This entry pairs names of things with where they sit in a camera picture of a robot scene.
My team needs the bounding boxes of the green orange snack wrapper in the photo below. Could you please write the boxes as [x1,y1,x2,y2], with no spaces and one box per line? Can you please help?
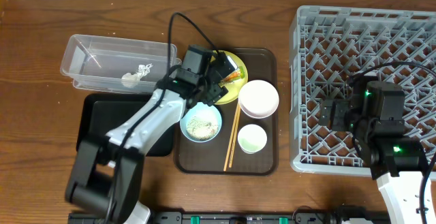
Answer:
[219,66,247,85]

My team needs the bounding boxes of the light blue bowl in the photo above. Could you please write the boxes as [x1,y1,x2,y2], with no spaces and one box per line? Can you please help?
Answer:
[180,103,222,143]

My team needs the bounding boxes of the rice food scraps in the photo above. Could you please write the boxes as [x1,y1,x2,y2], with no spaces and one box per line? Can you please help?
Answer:
[186,116,219,141]

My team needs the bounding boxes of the white green cup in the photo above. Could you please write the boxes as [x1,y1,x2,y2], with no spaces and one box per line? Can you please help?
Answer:
[237,124,268,154]

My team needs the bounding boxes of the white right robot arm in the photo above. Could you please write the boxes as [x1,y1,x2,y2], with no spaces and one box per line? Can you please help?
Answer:
[319,80,435,223]

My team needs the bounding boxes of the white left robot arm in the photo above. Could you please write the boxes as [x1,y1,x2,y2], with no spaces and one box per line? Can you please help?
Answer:
[65,45,238,223]

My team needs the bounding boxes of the grey dishwasher rack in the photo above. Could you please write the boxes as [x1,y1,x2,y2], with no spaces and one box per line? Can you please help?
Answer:
[289,5,435,176]

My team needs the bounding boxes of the clear plastic waste bin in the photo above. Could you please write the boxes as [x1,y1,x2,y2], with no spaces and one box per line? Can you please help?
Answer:
[60,34,181,94]

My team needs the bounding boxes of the black waste tray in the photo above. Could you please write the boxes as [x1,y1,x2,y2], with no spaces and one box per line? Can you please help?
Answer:
[75,93,177,157]

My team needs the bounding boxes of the yellow plate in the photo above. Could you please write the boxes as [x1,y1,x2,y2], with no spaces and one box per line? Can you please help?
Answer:
[215,50,248,105]

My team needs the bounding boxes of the wooden chopstick left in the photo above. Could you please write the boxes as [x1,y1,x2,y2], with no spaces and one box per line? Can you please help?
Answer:
[223,103,240,172]

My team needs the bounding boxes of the wooden chopstick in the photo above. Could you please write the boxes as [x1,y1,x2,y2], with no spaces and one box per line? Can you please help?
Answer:
[223,103,240,172]
[228,103,241,168]

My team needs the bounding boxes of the pink shallow bowl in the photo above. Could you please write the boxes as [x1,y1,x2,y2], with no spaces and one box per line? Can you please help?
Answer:
[238,80,279,119]

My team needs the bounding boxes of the crumpled white tissue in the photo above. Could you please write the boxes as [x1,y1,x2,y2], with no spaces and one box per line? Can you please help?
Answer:
[121,63,153,89]

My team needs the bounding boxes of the wooden chopstick right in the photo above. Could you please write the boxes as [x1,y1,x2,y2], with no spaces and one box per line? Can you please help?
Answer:
[228,103,241,168]

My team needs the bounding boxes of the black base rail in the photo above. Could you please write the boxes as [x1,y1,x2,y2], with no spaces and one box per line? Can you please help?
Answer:
[67,206,392,224]

